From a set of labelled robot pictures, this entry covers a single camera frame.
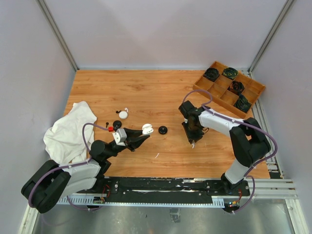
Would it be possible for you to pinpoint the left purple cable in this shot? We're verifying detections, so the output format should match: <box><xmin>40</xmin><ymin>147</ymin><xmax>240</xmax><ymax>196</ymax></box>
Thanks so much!
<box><xmin>28</xmin><ymin>122</ymin><xmax>115</xmax><ymax>212</ymax></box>

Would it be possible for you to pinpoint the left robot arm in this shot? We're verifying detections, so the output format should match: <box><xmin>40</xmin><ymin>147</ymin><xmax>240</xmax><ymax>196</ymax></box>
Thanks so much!
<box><xmin>21</xmin><ymin>128</ymin><xmax>153</xmax><ymax>214</ymax></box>

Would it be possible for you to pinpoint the blue green swirl cup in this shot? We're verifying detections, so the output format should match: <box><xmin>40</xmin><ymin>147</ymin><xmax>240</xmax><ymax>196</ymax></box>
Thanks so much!
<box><xmin>234</xmin><ymin>94</ymin><xmax>251</xmax><ymax>113</ymax></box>

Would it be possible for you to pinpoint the white charging case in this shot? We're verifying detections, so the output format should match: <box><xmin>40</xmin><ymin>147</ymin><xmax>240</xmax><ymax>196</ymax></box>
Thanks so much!
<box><xmin>142</xmin><ymin>123</ymin><xmax>154</xmax><ymax>136</ymax></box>
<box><xmin>118</xmin><ymin>111</ymin><xmax>128</xmax><ymax>119</ymax></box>

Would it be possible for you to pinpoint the wooden compartment tray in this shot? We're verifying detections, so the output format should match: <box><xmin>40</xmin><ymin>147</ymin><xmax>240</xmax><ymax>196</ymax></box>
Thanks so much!
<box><xmin>193</xmin><ymin>61</ymin><xmax>266</xmax><ymax>118</ymax></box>

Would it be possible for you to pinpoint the dark red swirl cup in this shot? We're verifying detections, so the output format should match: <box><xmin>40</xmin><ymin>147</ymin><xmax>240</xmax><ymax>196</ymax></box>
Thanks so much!
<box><xmin>227</xmin><ymin>81</ymin><xmax>245</xmax><ymax>96</ymax></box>

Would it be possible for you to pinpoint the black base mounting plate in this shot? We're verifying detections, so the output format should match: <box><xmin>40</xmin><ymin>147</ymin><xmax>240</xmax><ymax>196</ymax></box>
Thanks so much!
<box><xmin>91</xmin><ymin>177</ymin><xmax>251</xmax><ymax>201</ymax></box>

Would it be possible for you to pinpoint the white cloth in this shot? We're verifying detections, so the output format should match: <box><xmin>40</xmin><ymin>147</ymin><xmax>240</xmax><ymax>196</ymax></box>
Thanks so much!
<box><xmin>43</xmin><ymin>101</ymin><xmax>97</xmax><ymax>164</ymax></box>

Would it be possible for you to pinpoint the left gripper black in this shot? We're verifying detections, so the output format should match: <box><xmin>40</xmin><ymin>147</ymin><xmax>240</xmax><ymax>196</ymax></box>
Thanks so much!
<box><xmin>104</xmin><ymin>128</ymin><xmax>150</xmax><ymax>159</ymax></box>

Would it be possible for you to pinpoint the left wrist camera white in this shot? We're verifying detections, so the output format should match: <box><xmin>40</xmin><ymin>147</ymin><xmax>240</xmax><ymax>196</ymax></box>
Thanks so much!
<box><xmin>113</xmin><ymin>128</ymin><xmax>127</xmax><ymax>146</ymax></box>

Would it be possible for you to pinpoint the dark swirl cup far left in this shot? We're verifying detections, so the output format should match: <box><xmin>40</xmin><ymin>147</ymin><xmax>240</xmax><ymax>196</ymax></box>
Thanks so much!
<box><xmin>203</xmin><ymin>68</ymin><xmax>219</xmax><ymax>82</ymax></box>

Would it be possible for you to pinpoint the black charging case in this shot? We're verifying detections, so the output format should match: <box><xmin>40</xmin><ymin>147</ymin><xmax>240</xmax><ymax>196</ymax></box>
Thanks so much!
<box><xmin>113</xmin><ymin>120</ymin><xmax>122</xmax><ymax>129</ymax></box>
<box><xmin>158</xmin><ymin>126</ymin><xmax>168</xmax><ymax>135</ymax></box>

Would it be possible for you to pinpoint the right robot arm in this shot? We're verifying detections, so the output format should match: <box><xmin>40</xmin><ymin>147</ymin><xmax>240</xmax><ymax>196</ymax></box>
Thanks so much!
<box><xmin>179</xmin><ymin>101</ymin><xmax>271</xmax><ymax>195</ymax></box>

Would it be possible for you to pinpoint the slotted cable duct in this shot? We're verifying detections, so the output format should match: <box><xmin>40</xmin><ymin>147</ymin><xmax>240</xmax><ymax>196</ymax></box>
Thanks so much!
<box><xmin>58</xmin><ymin>195</ymin><xmax>225</xmax><ymax>208</ymax></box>

